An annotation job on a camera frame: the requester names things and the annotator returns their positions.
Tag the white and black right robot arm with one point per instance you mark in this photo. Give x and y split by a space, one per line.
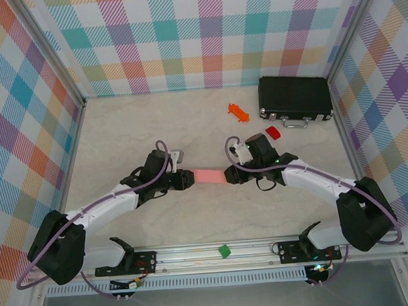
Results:
364 219

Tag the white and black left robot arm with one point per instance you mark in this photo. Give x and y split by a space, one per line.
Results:
57 248

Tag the small red curved block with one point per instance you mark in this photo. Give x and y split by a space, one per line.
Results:
273 133

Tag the orange plastic toy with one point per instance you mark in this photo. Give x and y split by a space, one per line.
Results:
239 112

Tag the small green block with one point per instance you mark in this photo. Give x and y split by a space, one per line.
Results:
225 251

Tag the black carrying case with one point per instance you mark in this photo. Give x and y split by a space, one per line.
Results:
294 97

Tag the grey metal panel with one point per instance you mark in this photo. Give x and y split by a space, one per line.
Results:
216 303

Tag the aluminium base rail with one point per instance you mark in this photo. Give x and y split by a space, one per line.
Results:
196 261

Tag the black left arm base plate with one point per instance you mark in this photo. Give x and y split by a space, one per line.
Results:
145 262

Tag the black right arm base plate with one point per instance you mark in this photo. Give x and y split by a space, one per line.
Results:
289 251

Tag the aluminium side rail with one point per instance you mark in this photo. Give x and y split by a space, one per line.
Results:
354 150
68 175

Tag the aluminium frame post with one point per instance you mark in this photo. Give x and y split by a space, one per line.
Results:
50 53
352 29

